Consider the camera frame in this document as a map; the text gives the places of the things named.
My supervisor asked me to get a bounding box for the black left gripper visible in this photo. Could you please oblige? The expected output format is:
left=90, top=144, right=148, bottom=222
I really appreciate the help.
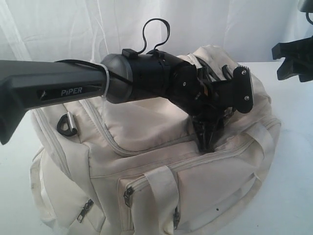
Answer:
left=185, top=66, right=233, bottom=153

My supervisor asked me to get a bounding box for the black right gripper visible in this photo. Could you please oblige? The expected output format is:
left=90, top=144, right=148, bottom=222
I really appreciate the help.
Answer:
left=271, top=36, right=313, bottom=82

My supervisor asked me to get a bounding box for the cream fabric duffel bag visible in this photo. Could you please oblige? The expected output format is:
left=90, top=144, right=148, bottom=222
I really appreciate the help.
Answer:
left=28, top=45, right=282, bottom=235

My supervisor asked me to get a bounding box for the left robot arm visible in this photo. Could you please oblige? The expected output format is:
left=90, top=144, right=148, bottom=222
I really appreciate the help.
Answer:
left=0, top=49, right=236, bottom=150

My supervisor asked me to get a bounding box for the white backdrop curtain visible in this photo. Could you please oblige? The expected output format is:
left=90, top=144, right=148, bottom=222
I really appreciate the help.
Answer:
left=0, top=0, right=313, bottom=62

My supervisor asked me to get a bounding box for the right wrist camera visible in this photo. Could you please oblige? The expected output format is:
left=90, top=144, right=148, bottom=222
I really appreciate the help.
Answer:
left=297, top=0, right=313, bottom=24

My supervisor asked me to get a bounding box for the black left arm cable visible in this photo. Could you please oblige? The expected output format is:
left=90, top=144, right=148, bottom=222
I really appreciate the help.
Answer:
left=122, top=17, right=171, bottom=58

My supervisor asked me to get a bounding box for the white cable tie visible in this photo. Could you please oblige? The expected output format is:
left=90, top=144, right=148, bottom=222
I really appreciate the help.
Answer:
left=98, top=63, right=110, bottom=112

